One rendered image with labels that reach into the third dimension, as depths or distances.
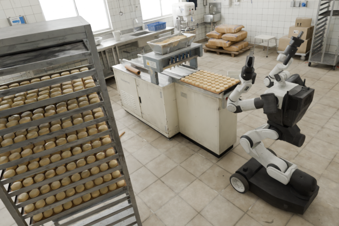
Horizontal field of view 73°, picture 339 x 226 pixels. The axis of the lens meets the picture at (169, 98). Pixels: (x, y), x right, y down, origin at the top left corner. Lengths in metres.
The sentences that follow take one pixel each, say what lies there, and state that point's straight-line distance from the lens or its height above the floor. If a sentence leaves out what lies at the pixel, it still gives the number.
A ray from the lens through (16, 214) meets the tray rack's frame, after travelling 1.59.
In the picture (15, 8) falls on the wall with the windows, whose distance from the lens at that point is 5.29.
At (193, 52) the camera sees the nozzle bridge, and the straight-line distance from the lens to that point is 3.08.
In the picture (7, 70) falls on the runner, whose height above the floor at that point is 1.69.
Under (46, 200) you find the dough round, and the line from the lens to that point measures 1.65.
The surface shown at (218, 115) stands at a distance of 2.49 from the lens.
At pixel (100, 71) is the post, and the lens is 1.17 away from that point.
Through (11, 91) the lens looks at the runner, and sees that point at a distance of 1.23.
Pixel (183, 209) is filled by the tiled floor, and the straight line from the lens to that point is 2.44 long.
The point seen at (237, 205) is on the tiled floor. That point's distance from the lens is 2.48.
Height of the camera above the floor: 1.95
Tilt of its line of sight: 27 degrees down
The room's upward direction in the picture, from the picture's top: 7 degrees counter-clockwise
